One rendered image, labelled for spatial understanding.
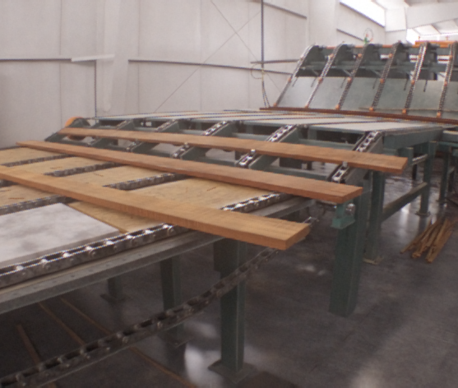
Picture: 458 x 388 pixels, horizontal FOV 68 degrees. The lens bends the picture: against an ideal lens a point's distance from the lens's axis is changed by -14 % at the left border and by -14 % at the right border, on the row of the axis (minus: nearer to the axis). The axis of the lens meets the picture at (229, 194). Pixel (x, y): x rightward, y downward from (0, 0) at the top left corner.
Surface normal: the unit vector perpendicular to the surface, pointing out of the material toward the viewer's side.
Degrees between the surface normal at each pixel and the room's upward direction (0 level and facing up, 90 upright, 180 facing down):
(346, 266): 90
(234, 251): 90
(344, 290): 90
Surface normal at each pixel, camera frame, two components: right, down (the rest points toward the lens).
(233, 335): -0.68, 0.18
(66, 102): 0.52, 0.18
